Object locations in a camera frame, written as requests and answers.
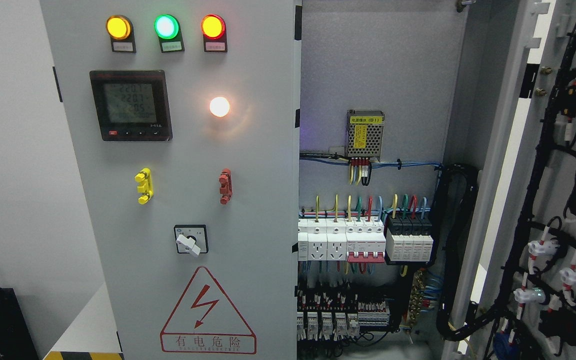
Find grey cabinet door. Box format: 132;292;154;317
438;0;576;360
39;0;302;360

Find red electric hazard warning sticker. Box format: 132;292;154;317
160;266;258;354

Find black relay row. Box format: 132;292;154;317
295;284;393;342

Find red indicator light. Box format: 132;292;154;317
201;13;227;53

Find metal mesh power supply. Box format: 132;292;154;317
345;109;386;158

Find brass terminal bar right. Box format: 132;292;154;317
406;269;426;330

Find red handle circuit breaker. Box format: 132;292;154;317
345;221;386;264

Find green indicator light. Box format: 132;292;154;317
153;14;185;53

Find yellow indicator light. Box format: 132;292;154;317
106;14;137;53

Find black white surge protector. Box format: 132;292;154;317
385;216;435;266

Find white DIN rail sockets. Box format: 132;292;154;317
297;218;348;261

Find black corrugated cable conduit right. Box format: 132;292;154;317
430;162;499;342

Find black digital power meter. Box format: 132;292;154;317
89;69;173;142

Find white glowing indicator light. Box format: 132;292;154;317
209;96;231;118

